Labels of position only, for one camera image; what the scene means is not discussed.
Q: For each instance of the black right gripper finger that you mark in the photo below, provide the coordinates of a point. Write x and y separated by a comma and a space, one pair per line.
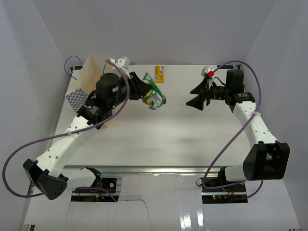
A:
202, 87
197, 102

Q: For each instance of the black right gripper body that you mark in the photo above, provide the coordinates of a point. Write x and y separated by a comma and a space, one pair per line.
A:
217, 93

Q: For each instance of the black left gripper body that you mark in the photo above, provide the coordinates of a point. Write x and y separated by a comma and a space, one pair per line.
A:
134, 93

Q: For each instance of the green Fox's candy bag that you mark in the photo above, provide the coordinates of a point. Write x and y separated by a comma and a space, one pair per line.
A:
154, 98

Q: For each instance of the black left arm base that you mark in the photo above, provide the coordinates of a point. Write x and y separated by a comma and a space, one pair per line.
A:
102, 190

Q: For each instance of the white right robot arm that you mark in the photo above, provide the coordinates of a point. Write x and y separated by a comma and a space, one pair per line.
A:
267, 159

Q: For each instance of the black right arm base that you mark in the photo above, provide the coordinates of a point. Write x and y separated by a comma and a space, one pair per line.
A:
227, 195

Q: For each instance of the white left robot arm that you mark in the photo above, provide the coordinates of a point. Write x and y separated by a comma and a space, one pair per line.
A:
46, 172

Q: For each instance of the blue checkered paper bag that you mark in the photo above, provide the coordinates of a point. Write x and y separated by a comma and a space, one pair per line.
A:
85, 82

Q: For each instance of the yellow snack bar far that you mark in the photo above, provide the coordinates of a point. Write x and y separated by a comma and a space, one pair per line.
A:
159, 74

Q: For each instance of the blue table corner label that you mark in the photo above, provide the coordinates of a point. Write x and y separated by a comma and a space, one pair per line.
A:
225, 66

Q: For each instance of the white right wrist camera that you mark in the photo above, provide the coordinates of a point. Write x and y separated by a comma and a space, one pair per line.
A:
208, 73

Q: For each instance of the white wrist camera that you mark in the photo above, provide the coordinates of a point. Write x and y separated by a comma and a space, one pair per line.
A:
208, 73
119, 66

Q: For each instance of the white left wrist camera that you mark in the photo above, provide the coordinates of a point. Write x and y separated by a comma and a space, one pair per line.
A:
119, 66

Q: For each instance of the aluminium table edge rail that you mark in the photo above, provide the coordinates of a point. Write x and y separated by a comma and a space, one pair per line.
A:
145, 169

